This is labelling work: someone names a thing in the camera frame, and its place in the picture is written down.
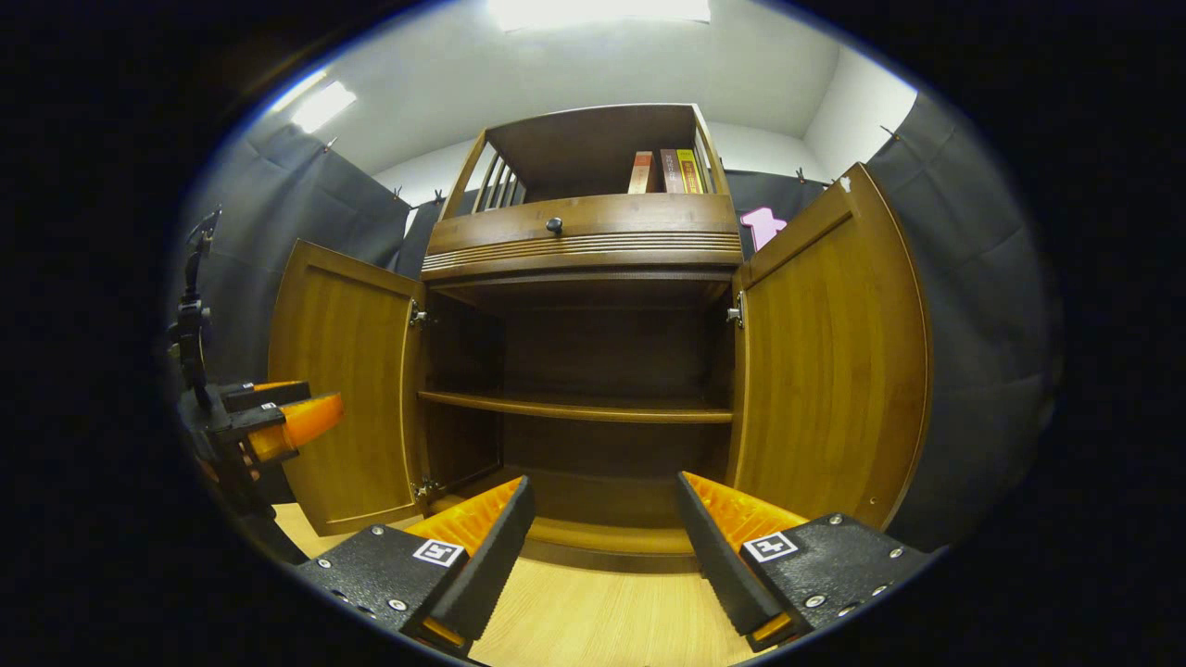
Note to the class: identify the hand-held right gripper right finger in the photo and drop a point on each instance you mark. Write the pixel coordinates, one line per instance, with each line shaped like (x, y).
(718, 556)

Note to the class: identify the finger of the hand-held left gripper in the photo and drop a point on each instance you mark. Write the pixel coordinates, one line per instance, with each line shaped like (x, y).
(306, 421)
(264, 396)

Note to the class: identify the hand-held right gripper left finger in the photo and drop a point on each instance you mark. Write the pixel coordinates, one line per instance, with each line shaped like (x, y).
(491, 556)

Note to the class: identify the wooden shoe cabinet door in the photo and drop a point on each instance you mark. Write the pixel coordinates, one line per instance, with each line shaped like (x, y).
(347, 371)
(825, 371)

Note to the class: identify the wooden double-door shoe cabinet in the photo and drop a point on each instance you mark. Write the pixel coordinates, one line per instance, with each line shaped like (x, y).
(602, 352)

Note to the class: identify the metal door hinge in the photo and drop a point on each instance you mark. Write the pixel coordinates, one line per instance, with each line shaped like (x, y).
(735, 313)
(426, 487)
(419, 317)

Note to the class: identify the wooden cabinet inner shelf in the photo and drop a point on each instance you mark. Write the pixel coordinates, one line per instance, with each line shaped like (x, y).
(574, 408)

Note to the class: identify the wooden cabinet drawer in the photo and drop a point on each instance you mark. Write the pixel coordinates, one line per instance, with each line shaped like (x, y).
(630, 227)

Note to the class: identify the small ceiling light panel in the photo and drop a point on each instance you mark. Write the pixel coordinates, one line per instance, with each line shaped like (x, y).
(320, 106)

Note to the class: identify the black backdrop cloth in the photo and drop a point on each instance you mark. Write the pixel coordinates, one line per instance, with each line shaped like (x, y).
(982, 324)

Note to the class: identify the yellow book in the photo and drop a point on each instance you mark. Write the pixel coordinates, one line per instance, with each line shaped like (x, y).
(690, 171)

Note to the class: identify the brown book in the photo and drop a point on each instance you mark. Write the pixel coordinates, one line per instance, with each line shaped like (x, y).
(670, 171)

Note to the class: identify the orange-red book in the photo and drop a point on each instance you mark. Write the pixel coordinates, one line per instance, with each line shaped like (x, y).
(641, 173)

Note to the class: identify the large ceiling light panel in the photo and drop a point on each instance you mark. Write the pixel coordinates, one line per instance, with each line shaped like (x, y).
(598, 11)

